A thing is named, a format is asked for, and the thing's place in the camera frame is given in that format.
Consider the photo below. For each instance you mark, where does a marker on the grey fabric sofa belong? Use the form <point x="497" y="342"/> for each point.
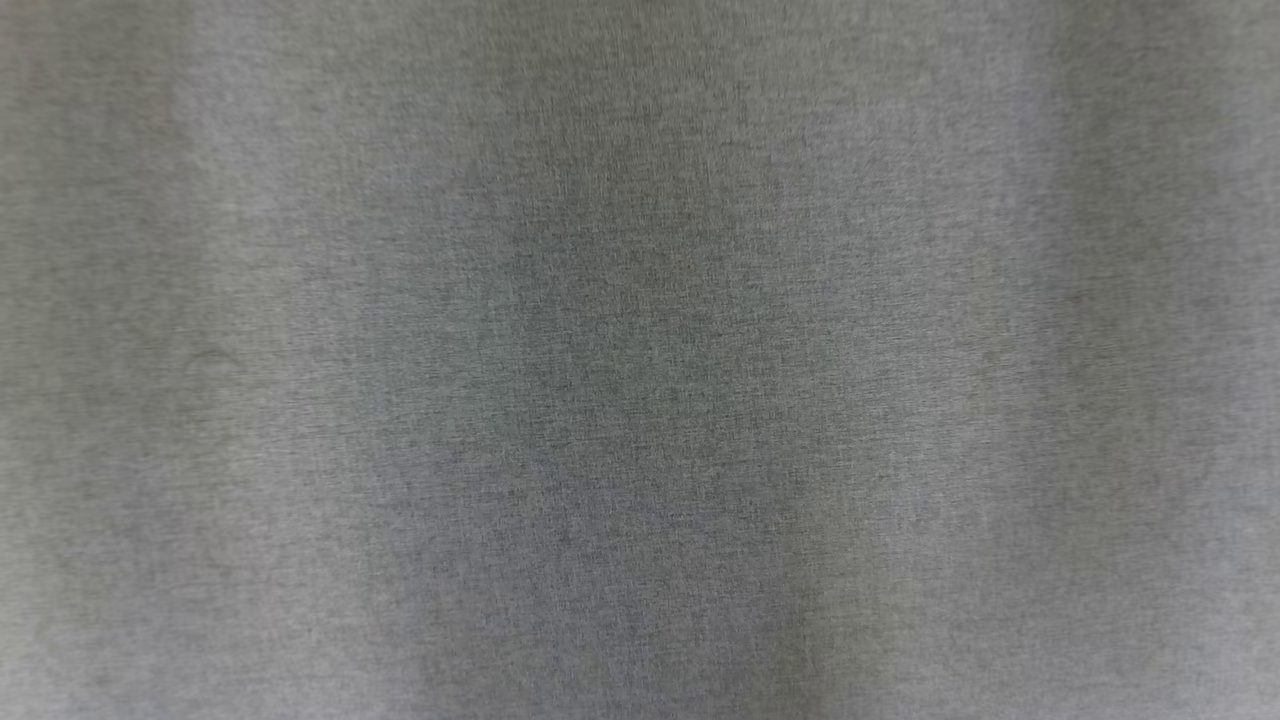
<point x="640" y="360"/>

